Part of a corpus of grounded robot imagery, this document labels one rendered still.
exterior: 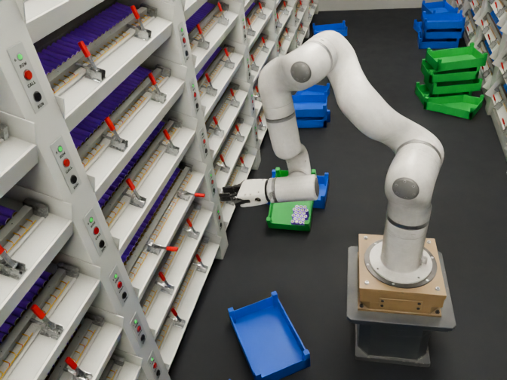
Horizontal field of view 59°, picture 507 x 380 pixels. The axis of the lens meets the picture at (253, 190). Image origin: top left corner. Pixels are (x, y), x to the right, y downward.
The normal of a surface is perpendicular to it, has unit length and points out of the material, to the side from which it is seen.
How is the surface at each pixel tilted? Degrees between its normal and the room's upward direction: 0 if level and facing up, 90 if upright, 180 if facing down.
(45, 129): 90
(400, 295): 90
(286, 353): 0
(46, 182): 90
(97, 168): 21
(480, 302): 0
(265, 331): 0
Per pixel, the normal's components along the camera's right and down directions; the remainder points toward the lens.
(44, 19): 0.94, 0.33
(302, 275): -0.10, -0.79
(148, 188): 0.25, -0.71
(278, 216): -0.18, -0.51
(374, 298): -0.18, 0.62
